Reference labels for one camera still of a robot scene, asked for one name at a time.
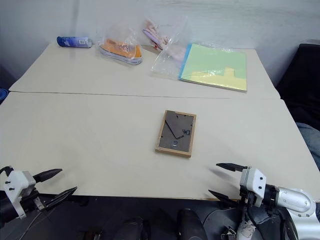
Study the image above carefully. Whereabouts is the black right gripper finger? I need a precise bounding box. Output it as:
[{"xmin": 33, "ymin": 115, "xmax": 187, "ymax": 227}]
[
  {"xmin": 207, "ymin": 189, "xmax": 241, "ymax": 209},
  {"xmin": 215, "ymin": 162, "xmax": 249, "ymax": 173}
]

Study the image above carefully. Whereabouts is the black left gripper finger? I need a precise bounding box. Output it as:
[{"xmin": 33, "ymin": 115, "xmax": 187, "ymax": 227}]
[
  {"xmin": 33, "ymin": 168, "xmax": 63, "ymax": 185},
  {"xmin": 41, "ymin": 186, "xmax": 79, "ymax": 211}
]

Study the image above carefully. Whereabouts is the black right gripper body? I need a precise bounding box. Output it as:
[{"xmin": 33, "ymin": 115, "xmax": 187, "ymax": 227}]
[{"xmin": 238, "ymin": 185, "xmax": 261, "ymax": 208}]

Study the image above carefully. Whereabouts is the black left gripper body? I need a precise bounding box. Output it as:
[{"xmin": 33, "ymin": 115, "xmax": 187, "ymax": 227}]
[{"xmin": 20, "ymin": 183, "xmax": 49, "ymax": 214}]

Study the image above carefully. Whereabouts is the dark rounded shape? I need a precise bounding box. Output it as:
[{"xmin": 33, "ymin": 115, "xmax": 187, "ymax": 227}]
[{"xmin": 117, "ymin": 215, "xmax": 152, "ymax": 240}]

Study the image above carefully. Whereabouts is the person's leg in jeans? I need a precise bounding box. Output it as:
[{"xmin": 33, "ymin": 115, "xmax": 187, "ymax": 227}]
[{"xmin": 295, "ymin": 122, "xmax": 320, "ymax": 173}]

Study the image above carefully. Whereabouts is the blue object at table edge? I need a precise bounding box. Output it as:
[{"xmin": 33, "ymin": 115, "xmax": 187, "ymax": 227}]
[{"xmin": 0, "ymin": 88, "xmax": 10, "ymax": 106}]

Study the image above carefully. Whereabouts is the coloured paper stack in plastic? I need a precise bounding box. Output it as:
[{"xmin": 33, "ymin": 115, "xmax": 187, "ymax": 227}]
[{"xmin": 177, "ymin": 42, "xmax": 249, "ymax": 92}]

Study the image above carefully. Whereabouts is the black chair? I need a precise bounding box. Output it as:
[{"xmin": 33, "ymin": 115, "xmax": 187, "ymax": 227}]
[{"xmin": 274, "ymin": 43, "xmax": 320, "ymax": 126}]

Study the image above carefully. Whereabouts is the plastic bag with pink items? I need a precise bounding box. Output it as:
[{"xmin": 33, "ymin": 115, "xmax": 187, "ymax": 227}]
[{"xmin": 141, "ymin": 15, "xmax": 189, "ymax": 79}]

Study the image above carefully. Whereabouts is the blue cylindrical package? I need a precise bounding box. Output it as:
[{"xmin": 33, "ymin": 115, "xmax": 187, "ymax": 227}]
[{"xmin": 56, "ymin": 35, "xmax": 93, "ymax": 49}]

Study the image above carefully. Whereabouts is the plastic bag with orange item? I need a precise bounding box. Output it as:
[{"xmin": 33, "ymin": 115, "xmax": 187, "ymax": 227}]
[{"xmin": 95, "ymin": 26, "xmax": 144, "ymax": 67}]

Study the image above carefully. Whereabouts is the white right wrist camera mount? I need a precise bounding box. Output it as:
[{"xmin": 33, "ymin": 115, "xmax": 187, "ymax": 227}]
[{"xmin": 239, "ymin": 167, "xmax": 267, "ymax": 208}]

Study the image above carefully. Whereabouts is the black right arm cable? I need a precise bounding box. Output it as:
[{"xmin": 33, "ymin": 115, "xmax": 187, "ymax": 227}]
[{"xmin": 239, "ymin": 203, "xmax": 283, "ymax": 240}]

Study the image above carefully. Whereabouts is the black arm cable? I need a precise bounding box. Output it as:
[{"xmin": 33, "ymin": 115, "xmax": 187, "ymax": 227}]
[
  {"xmin": 0, "ymin": 165, "xmax": 14, "ymax": 177},
  {"xmin": 239, "ymin": 203, "xmax": 283, "ymax": 240}
]

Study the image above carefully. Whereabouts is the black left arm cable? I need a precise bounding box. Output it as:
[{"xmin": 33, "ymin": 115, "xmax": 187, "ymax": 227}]
[{"xmin": 0, "ymin": 165, "xmax": 14, "ymax": 177}]

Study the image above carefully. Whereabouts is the wooden picture frame face down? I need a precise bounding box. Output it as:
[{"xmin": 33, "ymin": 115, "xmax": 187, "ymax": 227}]
[{"xmin": 154, "ymin": 109, "xmax": 197, "ymax": 159}]

